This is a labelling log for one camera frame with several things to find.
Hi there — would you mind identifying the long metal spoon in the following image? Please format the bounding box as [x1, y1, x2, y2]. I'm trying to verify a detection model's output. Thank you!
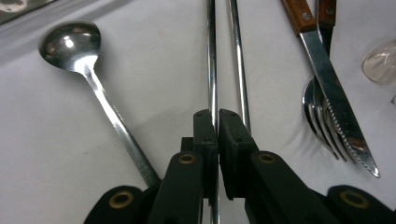
[37, 20, 163, 188]

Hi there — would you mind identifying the clear grey plastic bin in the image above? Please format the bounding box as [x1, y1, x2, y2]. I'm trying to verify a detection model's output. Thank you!
[0, 0, 59, 24]

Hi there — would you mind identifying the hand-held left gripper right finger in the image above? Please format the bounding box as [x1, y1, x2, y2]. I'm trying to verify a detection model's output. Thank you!
[218, 108, 340, 224]

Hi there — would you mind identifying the wooden handle fork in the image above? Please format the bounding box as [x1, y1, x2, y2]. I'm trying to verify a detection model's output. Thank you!
[302, 0, 358, 164]

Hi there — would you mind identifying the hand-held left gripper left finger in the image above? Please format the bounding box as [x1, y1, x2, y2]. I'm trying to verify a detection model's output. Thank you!
[146, 108, 219, 224]

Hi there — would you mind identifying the wooden handle steak knife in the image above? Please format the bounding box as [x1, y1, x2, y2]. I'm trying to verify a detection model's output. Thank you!
[280, 0, 381, 179]

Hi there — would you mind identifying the metal chopstick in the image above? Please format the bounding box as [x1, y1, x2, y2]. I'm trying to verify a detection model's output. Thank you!
[205, 0, 221, 224]
[226, 0, 252, 136]

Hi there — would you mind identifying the clear round object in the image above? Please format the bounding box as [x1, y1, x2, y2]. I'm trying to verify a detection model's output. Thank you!
[361, 38, 396, 84]

